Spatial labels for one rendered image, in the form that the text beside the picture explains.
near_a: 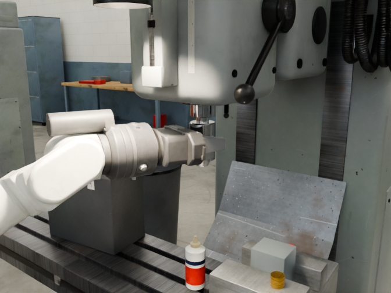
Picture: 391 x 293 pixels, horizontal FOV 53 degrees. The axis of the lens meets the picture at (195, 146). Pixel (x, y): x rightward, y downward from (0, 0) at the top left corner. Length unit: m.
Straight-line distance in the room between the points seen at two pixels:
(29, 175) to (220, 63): 0.30
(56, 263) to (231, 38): 0.64
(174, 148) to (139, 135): 0.06
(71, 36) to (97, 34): 0.77
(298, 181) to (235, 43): 0.53
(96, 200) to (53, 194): 0.38
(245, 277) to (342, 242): 0.45
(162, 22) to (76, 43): 7.43
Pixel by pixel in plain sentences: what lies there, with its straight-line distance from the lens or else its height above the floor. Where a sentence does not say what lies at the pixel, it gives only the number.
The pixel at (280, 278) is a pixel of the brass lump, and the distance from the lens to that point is 0.64.
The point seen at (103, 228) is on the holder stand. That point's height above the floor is 0.99.
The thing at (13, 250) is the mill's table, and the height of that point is 0.90.
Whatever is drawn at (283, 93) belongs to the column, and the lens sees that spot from 1.03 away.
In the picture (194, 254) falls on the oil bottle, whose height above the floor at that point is 1.01.
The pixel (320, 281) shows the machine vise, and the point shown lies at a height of 1.02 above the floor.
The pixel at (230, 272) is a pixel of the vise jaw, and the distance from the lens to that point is 0.68.
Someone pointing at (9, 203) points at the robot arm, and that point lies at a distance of 0.58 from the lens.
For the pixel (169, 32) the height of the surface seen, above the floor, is 1.42.
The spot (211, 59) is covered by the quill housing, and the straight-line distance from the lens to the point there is 0.57.
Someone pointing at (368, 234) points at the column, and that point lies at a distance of 1.04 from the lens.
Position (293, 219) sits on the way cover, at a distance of 1.03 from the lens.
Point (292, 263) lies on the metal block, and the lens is 0.71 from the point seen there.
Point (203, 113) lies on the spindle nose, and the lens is 0.68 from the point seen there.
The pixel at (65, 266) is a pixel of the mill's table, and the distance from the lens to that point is 0.95.
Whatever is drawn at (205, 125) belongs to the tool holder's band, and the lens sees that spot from 0.68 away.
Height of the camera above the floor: 1.39
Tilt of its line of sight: 14 degrees down
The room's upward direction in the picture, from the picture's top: straight up
